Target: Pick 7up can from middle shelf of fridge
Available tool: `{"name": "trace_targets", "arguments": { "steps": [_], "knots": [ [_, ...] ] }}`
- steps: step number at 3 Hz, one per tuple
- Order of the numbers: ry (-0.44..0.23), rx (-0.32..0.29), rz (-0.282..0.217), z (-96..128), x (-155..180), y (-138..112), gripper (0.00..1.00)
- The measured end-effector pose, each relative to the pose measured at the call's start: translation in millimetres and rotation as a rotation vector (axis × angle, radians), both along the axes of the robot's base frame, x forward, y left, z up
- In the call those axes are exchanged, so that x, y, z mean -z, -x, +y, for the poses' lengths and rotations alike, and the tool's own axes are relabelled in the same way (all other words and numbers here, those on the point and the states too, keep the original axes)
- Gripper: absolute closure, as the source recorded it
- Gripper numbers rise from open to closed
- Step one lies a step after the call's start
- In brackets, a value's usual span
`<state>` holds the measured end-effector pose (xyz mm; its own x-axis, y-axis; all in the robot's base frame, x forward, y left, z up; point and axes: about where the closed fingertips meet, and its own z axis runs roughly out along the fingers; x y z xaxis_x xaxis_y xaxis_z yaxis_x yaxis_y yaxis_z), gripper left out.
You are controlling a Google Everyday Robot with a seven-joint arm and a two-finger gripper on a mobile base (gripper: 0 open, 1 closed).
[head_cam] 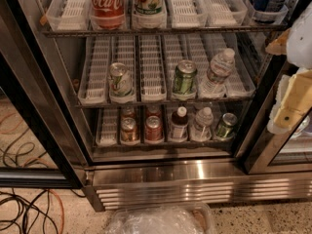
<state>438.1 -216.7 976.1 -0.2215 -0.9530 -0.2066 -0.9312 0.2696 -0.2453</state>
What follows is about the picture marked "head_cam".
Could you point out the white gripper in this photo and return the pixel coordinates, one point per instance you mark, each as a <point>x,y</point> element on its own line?
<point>301,39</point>

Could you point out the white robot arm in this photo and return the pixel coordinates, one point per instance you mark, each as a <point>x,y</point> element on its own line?
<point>294,93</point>

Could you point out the clear water bottle middle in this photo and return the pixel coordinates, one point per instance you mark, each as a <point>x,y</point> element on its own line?
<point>221,67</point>

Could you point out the clear water bottle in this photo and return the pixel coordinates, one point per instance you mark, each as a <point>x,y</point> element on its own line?
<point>201,128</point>
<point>221,67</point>

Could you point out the glass fridge door right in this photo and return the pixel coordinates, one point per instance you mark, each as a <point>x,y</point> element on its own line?
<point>291,151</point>

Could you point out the glass fridge door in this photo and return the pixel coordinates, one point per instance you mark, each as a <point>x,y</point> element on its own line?
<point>291,151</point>
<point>24,84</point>

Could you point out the green soda can bottom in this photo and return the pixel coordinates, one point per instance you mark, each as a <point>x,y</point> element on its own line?
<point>226,125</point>

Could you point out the green soda can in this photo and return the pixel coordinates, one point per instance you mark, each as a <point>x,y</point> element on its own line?
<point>184,78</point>
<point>226,125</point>

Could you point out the green soda can middle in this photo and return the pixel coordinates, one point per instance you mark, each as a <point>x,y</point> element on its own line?
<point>184,78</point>

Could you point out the red soda can back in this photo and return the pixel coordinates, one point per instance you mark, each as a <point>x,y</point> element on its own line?
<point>153,110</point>

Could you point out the red soda can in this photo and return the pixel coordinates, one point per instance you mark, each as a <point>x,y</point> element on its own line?
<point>153,110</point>
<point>153,128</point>

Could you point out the stainless steel fridge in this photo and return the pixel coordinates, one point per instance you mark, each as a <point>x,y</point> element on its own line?
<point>75,55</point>

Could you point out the red soda can front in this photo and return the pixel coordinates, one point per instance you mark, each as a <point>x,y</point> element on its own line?
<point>153,128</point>

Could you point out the white 7up can top shelf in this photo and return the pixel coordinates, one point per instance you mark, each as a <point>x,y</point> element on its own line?
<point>148,0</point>

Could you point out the orange soda can back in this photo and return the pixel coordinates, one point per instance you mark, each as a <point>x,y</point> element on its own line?
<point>128,112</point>

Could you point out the orange soda can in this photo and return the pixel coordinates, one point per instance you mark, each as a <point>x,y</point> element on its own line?
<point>128,112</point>
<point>129,130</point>

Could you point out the orange soda can front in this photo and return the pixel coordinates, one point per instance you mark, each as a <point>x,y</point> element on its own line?
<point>129,130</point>

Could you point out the red Coca-Cola can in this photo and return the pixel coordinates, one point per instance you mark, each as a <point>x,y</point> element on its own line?
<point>108,14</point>

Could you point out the glass fridge door left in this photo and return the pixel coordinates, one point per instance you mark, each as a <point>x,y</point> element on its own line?
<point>24,84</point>

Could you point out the clear water bottle bottom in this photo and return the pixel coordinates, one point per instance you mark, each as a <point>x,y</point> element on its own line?
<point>201,128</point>

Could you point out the brown drink bottle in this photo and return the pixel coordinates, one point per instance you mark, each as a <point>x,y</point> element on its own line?
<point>179,123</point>

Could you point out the clear plastic bin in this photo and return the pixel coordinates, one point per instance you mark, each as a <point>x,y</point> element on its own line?
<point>183,218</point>

